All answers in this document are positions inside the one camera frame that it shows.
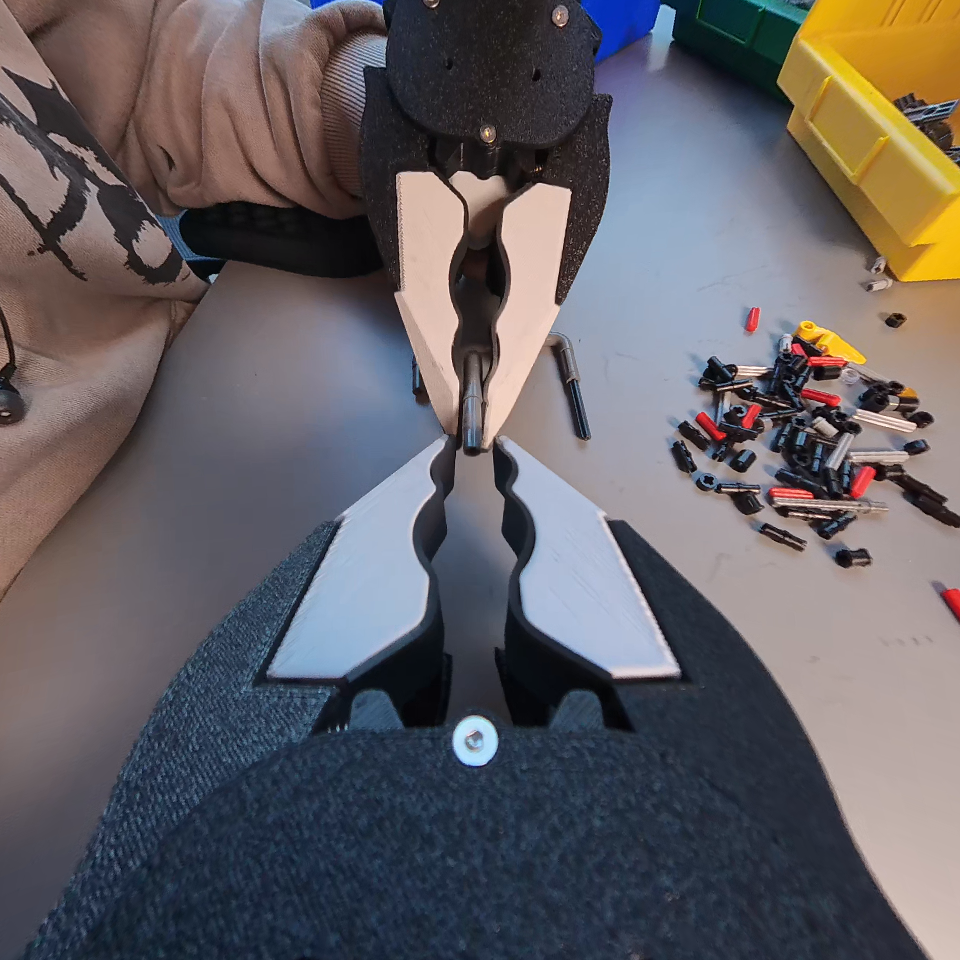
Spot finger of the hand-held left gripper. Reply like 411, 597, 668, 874
393, 171, 472, 438
478, 182, 575, 451

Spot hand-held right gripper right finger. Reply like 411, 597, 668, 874
492, 435, 682, 730

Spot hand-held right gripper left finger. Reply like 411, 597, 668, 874
266, 435, 459, 729

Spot dark grey elbow connector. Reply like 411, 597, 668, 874
461, 352, 487, 457

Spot person's left forearm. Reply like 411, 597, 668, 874
112, 0, 391, 220

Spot grey desk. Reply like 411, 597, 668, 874
0, 33, 960, 960

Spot grey bent rod red caps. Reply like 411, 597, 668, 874
408, 330, 594, 444

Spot blue storage bin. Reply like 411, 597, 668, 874
581, 0, 663, 65

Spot black chair armrest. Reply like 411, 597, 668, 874
178, 201, 385, 280

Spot green storage bin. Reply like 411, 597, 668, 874
671, 0, 815, 99

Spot pile of black red pins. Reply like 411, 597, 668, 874
669, 352, 960, 570

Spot yellow storage bin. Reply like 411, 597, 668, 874
776, 0, 960, 283

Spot heap of dark grey bricks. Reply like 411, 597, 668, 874
892, 93, 960, 162

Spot black earphone cord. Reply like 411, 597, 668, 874
0, 303, 27, 427

